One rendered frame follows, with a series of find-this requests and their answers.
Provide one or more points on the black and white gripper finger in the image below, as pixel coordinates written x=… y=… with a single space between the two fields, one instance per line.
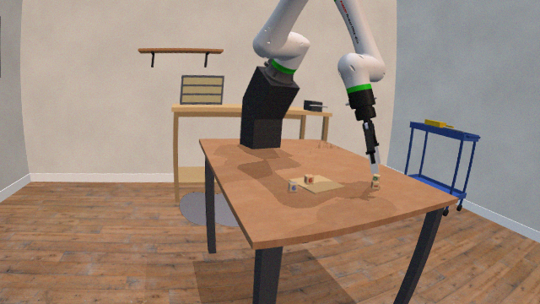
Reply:
x=376 y=148
x=370 y=147

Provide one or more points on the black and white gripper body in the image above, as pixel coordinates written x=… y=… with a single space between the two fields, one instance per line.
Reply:
x=364 y=114

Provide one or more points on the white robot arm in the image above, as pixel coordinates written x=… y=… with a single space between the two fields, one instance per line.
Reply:
x=354 y=69

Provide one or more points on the tan square mat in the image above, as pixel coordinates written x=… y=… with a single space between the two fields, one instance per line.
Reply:
x=320 y=185

